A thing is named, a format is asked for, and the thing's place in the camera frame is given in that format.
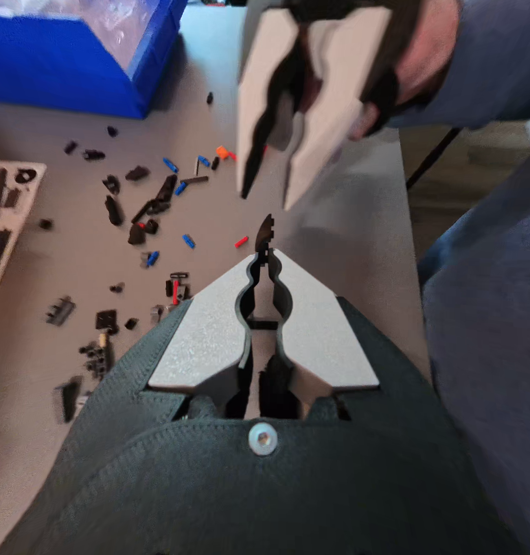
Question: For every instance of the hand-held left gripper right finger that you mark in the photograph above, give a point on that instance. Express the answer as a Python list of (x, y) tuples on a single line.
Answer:
[(330, 338)]

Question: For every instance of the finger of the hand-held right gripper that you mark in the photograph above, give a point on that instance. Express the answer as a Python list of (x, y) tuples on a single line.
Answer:
[(261, 52), (343, 69)]

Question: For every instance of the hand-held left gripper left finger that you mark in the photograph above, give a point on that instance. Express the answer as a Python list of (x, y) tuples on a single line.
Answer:
[(200, 338)]

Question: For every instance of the person's right forearm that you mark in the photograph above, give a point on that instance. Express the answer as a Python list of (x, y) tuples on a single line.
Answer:
[(499, 52)]

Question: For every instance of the red lego axle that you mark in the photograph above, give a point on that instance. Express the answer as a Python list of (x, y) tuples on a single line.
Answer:
[(175, 290)]

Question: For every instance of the small black lego slope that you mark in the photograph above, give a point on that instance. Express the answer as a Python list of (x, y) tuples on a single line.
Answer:
[(130, 323)]

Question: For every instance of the dark round lego bushing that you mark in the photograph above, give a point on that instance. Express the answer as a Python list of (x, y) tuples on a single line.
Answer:
[(117, 287)]

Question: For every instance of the blue lego pin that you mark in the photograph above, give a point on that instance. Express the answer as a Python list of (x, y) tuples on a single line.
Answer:
[(189, 241)]

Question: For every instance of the short red lego pin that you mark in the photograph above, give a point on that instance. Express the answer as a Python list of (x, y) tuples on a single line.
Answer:
[(242, 242)]

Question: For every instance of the dark grey angled lego beam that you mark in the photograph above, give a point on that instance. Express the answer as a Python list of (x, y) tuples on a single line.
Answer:
[(96, 357)]

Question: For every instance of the orange lego piece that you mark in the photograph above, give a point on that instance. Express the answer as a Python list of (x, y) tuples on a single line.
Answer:
[(222, 151)]

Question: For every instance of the grey double lego connector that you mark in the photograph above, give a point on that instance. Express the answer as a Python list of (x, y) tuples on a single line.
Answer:
[(61, 310)]

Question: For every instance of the dark grey curved lego brick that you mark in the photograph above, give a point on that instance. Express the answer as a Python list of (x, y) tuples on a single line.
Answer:
[(67, 399)]

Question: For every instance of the pile of black lego pieces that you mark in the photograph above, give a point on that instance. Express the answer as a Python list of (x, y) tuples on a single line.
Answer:
[(165, 186)]

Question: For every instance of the small black lego piece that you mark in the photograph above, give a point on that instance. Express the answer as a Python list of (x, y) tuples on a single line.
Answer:
[(45, 224)]

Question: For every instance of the lego sticker sheet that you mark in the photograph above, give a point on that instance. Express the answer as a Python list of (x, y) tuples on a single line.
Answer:
[(9, 217)]

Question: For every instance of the person's right hand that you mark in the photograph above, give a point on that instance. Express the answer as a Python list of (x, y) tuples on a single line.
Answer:
[(434, 43)]

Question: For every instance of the blue pin with grey connector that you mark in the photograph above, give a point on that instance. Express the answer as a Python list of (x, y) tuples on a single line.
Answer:
[(150, 258)]

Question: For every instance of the blue storage bin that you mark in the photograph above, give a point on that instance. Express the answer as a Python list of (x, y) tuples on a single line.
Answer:
[(57, 78)]

